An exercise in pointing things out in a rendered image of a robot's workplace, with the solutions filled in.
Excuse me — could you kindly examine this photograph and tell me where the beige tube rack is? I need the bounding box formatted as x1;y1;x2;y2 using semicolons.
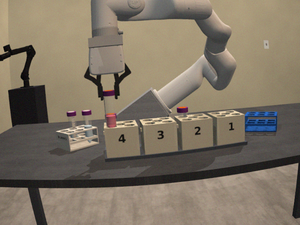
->
56;125;99;152

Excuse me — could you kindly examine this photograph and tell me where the beige bucket adapter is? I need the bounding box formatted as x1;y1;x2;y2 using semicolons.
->
140;117;178;155
103;120;141;158
174;113;213;150
207;110;245;146

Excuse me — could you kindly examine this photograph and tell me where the blue tube rack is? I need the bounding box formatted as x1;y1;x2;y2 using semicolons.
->
245;112;277;132

